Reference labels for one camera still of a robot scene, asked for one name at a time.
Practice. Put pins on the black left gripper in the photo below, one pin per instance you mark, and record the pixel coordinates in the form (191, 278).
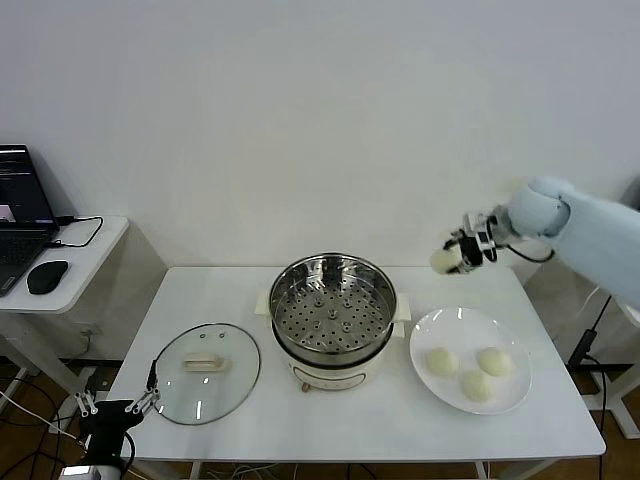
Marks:
(107, 425)

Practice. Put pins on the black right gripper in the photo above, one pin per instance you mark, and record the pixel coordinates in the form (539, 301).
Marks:
(479, 250)

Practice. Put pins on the white steamed baozi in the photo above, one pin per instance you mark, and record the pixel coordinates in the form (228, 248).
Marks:
(442, 361)
(495, 361)
(477, 386)
(445, 260)

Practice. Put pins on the round glass pot lid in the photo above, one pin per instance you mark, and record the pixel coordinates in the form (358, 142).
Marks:
(205, 362)

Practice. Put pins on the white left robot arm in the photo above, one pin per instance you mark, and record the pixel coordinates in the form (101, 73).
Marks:
(107, 472)

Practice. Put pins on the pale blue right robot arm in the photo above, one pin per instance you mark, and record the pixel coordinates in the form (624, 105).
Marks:
(590, 225)

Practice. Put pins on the stainless steel steamer basket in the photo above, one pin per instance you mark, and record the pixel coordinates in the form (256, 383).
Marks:
(372, 350)

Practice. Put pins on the large white plate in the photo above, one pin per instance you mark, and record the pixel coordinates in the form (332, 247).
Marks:
(460, 330)

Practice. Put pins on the white table leg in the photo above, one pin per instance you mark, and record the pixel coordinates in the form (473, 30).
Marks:
(483, 471)
(197, 471)

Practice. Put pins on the white side table with laptop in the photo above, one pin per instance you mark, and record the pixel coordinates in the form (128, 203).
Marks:
(100, 265)

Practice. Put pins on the black computer mouse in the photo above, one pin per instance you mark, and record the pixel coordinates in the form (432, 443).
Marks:
(47, 276)

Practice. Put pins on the cream electric cooker base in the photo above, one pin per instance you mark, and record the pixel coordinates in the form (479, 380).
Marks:
(330, 375)

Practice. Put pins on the black open laptop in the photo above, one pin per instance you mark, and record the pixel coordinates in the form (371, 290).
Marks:
(20, 250)

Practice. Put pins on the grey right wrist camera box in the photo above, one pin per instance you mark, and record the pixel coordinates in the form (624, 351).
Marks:
(477, 222)

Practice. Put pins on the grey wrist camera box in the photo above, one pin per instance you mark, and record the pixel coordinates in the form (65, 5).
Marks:
(477, 222)
(75, 472)

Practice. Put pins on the white wall outlet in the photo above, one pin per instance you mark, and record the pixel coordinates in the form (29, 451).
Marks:
(91, 330)

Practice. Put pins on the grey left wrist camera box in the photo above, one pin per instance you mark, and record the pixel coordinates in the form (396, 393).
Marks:
(75, 472)

